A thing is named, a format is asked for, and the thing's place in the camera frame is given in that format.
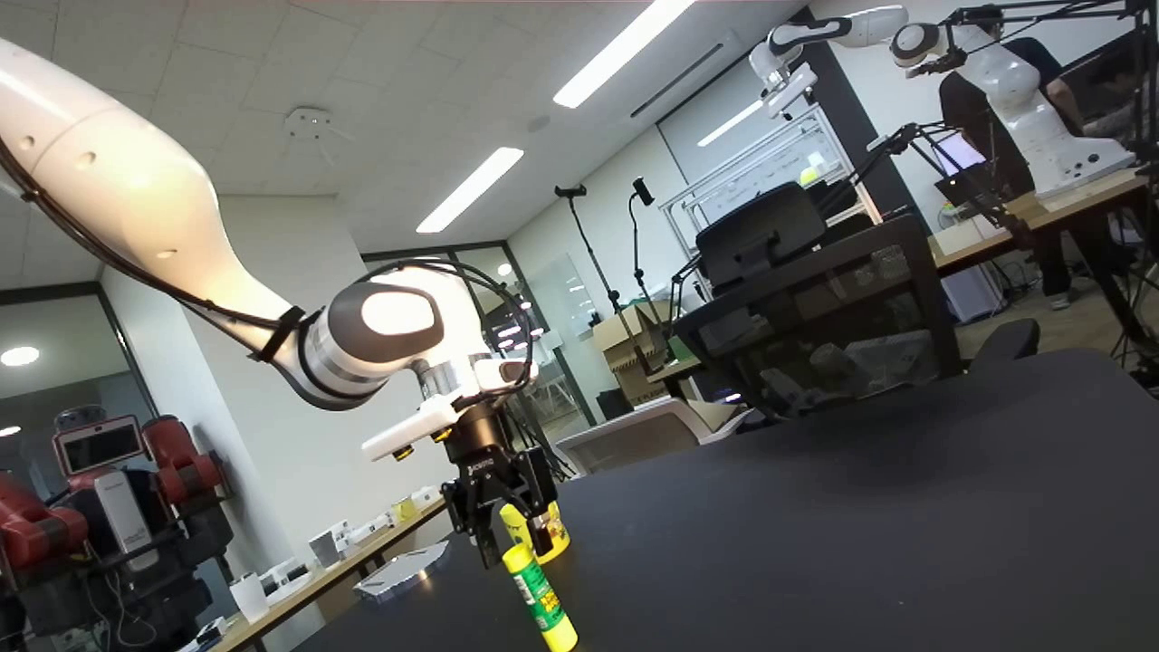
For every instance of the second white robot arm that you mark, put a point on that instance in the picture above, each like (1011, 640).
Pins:
(963, 48)

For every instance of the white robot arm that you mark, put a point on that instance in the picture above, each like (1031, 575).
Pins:
(145, 207)

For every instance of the wooden side table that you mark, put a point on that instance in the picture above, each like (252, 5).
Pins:
(322, 582)

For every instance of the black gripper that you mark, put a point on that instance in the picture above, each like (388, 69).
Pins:
(494, 469)

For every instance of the black shelving cart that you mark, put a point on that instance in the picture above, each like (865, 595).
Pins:
(853, 320)

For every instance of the yellow green mug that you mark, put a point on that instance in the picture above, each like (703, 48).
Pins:
(549, 533)

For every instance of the red Baxter robot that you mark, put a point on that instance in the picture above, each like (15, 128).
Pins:
(114, 561)

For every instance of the black camera tripod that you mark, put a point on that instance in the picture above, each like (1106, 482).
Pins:
(569, 198)

